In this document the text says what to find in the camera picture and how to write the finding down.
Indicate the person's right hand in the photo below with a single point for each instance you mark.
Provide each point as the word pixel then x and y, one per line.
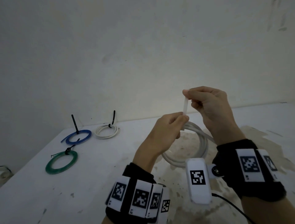
pixel 214 110

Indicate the person's left hand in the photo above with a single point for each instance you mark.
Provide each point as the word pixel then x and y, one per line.
pixel 161 138

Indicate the white zip tie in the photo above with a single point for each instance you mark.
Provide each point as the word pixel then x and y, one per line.
pixel 185 106

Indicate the black zip tie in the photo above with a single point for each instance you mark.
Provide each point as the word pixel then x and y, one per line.
pixel 75 124
pixel 113 118
pixel 67 151

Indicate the person's right forearm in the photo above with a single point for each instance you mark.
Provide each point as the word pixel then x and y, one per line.
pixel 265 212

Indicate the person's left forearm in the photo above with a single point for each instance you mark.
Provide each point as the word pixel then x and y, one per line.
pixel 144 159

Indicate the black left wristband with markers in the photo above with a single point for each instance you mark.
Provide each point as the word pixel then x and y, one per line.
pixel 129 170

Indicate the black wristband with markers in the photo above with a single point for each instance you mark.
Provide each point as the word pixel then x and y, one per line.
pixel 230 166
pixel 129 170

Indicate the black right wristband with markers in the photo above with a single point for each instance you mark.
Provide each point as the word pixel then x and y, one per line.
pixel 230 166

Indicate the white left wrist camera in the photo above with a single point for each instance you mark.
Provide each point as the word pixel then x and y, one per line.
pixel 165 203

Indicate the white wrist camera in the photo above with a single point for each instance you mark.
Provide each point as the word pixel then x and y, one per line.
pixel 200 193
pixel 165 203

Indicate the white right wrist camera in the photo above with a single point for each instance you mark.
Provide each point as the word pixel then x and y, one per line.
pixel 200 193

